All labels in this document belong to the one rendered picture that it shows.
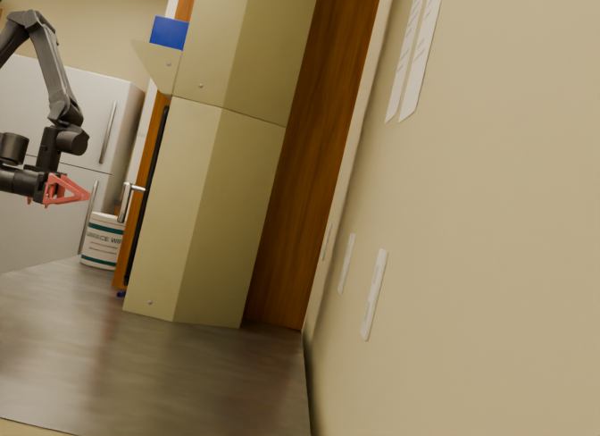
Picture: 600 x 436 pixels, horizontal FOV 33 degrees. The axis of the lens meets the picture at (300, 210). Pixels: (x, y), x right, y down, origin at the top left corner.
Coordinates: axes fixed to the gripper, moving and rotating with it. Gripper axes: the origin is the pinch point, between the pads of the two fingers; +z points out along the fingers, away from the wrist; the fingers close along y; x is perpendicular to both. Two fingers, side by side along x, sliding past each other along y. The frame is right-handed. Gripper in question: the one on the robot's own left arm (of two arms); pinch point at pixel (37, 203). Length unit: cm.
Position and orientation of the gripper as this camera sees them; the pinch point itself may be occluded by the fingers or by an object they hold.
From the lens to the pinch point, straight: 272.4
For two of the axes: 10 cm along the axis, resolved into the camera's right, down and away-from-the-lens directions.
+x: -0.1, -0.2, 10.0
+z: -2.3, 9.7, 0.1
